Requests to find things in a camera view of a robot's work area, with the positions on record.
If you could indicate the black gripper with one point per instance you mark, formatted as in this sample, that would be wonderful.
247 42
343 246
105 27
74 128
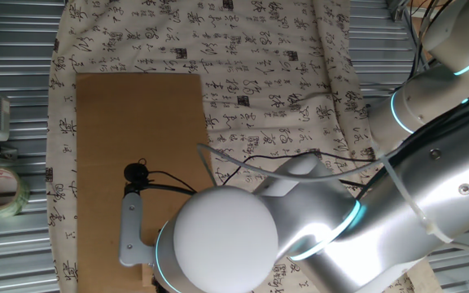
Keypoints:
157 289

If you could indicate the light wooden block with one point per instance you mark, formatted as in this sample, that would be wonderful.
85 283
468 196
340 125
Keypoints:
147 276

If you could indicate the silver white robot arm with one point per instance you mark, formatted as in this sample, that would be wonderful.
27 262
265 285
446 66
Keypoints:
340 211

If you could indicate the brown cardboard sheet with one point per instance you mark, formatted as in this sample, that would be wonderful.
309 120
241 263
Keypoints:
116 142

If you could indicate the cream calligraphy print cloth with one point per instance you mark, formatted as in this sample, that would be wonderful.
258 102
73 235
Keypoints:
259 61

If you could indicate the white zip tie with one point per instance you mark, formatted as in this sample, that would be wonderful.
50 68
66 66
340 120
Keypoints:
430 228

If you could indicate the silver camera bracket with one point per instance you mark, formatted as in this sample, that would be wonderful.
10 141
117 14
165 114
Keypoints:
129 228

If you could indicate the round black camera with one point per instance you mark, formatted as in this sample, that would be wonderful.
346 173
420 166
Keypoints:
136 173

